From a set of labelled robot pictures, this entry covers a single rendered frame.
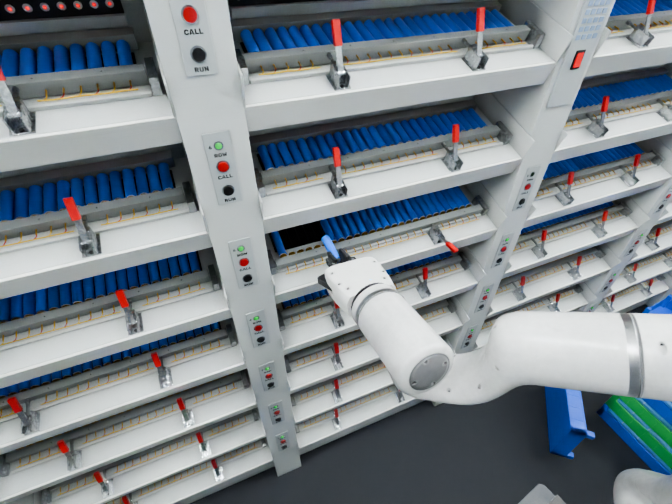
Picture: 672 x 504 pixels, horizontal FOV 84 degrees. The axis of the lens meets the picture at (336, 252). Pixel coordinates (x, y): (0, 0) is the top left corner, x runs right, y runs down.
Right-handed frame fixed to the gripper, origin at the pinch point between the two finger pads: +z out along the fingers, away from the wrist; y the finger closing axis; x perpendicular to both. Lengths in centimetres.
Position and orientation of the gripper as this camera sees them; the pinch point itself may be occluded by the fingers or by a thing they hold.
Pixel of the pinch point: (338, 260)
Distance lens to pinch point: 74.3
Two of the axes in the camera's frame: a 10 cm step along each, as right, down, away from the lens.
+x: 0.7, 8.6, 5.0
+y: -9.3, 2.4, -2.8
